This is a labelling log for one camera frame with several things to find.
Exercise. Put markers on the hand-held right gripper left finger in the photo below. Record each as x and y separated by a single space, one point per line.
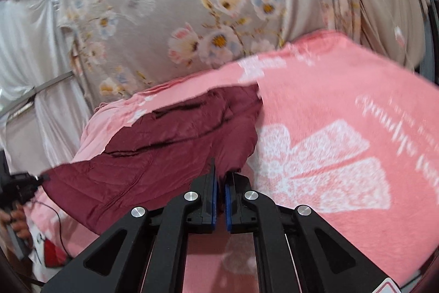
214 207

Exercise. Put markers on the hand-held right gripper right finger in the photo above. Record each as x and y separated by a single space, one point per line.
227 210

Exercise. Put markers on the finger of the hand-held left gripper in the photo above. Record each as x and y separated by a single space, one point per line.
42 178

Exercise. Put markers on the maroon quilted jacket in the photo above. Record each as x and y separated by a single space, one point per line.
154 159

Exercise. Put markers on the person's left hand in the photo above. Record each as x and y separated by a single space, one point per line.
17 224

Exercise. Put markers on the white satin curtain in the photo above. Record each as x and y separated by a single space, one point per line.
20 49

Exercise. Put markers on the pink printed blanket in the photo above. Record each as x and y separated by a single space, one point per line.
325 107

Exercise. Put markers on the metal rail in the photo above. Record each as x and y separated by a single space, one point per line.
55 82

